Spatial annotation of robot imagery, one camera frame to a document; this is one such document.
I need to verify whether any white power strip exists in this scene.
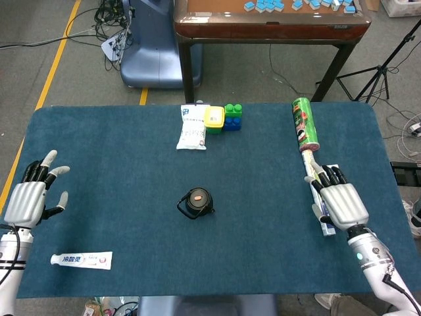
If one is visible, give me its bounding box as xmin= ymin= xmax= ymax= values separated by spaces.
xmin=101 ymin=31 xmax=128 ymax=63

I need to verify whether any green toy building brick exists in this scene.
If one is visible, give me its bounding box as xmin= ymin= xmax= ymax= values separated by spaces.
xmin=224 ymin=103 xmax=243 ymax=120

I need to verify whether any white sneaker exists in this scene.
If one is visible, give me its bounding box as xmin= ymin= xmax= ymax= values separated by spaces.
xmin=314 ymin=292 xmax=343 ymax=310

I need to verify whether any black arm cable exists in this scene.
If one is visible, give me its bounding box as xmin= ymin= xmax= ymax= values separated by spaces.
xmin=381 ymin=275 xmax=421 ymax=313
xmin=0 ymin=224 xmax=22 ymax=286

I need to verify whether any blue robot torso base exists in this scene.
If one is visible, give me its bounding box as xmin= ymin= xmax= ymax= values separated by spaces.
xmin=137 ymin=294 xmax=279 ymax=316

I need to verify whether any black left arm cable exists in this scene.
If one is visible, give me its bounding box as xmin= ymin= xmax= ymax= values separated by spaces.
xmin=0 ymin=224 xmax=22 ymax=286

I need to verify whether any khaki trouser leg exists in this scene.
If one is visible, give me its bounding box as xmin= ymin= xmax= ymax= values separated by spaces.
xmin=330 ymin=295 xmax=379 ymax=316

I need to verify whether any white plastic snack bag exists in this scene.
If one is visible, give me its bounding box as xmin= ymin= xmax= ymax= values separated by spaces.
xmin=176 ymin=103 xmax=208 ymax=151

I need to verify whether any white charger cable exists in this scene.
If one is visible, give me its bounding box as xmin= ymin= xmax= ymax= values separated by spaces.
xmin=383 ymin=111 xmax=421 ymax=159

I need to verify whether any black floor cable bundle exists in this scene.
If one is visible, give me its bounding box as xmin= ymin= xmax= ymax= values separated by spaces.
xmin=93 ymin=0 xmax=136 ymax=72

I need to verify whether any green yellow-lidded container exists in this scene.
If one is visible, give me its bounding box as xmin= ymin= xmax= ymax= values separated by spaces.
xmin=204 ymin=105 xmax=226 ymax=135

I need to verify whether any black tripod stand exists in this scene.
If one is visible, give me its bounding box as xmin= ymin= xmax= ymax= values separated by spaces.
xmin=315 ymin=18 xmax=421 ymax=103

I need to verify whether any brown mahjong table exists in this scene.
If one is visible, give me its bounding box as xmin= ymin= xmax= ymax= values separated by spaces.
xmin=173 ymin=0 xmax=372 ymax=103

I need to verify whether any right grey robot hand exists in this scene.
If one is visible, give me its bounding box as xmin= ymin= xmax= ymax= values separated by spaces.
xmin=304 ymin=161 xmax=370 ymax=233

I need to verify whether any blue toy building brick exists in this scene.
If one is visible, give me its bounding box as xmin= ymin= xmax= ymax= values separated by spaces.
xmin=223 ymin=117 xmax=243 ymax=132

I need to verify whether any colourful snack packet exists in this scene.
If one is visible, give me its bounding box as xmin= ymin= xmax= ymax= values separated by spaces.
xmin=84 ymin=296 xmax=139 ymax=316

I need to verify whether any white toothpaste tube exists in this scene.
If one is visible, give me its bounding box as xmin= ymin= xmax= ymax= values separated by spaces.
xmin=50 ymin=251 xmax=113 ymax=271

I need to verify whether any blue felt table mat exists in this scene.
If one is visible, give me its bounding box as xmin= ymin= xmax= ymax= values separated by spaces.
xmin=0 ymin=103 xmax=412 ymax=299

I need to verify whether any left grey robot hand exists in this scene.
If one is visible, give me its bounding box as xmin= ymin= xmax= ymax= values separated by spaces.
xmin=3 ymin=149 xmax=71 ymax=230

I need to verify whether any black cast iron teapot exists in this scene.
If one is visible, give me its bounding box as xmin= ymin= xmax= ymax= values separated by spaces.
xmin=176 ymin=187 xmax=216 ymax=220

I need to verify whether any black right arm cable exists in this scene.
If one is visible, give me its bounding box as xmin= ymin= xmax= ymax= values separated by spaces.
xmin=381 ymin=275 xmax=421 ymax=313

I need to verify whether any green chips can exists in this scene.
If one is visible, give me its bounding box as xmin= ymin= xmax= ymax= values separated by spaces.
xmin=291 ymin=97 xmax=320 ymax=153

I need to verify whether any blue mobile robot base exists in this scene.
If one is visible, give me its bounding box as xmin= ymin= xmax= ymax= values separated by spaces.
xmin=120 ymin=0 xmax=203 ymax=90

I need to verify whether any white rolled paper tube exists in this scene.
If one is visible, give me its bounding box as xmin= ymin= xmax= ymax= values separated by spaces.
xmin=301 ymin=149 xmax=337 ymax=237

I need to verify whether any black lid with orange knob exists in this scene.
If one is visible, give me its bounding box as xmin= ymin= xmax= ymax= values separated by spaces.
xmin=188 ymin=189 xmax=209 ymax=209

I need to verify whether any white storage basket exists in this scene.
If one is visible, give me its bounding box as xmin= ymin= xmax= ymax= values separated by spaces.
xmin=384 ymin=0 xmax=421 ymax=18

